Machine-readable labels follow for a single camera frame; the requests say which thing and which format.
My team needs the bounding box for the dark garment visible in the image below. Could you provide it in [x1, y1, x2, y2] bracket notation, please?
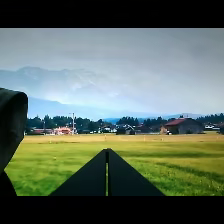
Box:
[0, 87, 30, 197]

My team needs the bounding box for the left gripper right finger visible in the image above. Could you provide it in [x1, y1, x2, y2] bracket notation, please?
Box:
[107, 148, 166, 197]

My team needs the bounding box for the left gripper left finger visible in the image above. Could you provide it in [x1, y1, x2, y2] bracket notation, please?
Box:
[49, 148, 107, 197]

